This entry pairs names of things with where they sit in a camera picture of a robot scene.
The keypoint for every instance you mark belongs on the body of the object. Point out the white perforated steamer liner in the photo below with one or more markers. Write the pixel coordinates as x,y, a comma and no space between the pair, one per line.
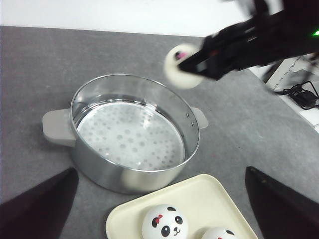
133,136

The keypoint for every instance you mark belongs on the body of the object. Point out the panda bun pink bow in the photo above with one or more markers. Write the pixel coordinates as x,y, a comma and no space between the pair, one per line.
179,78

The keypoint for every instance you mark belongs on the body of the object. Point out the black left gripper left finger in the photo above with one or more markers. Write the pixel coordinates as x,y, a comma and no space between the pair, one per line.
40,212

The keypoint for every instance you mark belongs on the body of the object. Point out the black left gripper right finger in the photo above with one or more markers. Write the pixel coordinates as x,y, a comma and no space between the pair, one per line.
280,211

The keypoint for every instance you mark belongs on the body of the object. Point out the cream rectangular plastic tray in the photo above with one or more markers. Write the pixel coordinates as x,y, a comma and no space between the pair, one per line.
202,199

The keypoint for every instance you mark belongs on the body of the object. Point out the stainless steel steamer pot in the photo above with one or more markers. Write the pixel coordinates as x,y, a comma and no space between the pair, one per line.
60,127

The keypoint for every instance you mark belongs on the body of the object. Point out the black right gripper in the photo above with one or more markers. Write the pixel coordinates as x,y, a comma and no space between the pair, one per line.
261,40

